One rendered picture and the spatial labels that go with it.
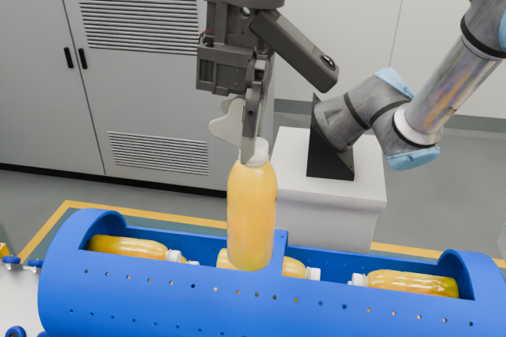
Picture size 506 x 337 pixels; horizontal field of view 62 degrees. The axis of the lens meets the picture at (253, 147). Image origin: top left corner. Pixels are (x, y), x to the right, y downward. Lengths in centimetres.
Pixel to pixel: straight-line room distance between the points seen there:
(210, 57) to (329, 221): 80
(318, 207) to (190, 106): 147
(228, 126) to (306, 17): 299
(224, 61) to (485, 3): 46
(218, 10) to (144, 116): 218
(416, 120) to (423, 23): 258
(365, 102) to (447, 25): 251
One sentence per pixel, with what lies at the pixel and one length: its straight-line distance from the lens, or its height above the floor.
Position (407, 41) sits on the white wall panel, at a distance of 355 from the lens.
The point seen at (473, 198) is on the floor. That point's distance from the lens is 321.
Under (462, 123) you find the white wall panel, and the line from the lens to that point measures 392.
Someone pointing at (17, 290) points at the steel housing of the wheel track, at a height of 93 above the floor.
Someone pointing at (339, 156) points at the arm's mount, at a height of 122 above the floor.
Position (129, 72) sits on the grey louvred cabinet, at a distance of 253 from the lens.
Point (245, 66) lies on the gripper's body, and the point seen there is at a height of 167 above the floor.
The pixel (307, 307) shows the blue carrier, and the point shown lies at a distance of 81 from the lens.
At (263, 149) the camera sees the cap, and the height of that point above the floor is 155.
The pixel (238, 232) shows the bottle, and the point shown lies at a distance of 61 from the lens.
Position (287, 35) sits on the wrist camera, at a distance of 46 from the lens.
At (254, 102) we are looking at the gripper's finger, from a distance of 47.
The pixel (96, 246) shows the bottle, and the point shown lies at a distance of 105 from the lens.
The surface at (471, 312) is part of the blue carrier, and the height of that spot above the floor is 122.
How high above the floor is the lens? 186
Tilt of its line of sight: 34 degrees down
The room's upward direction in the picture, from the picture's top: straight up
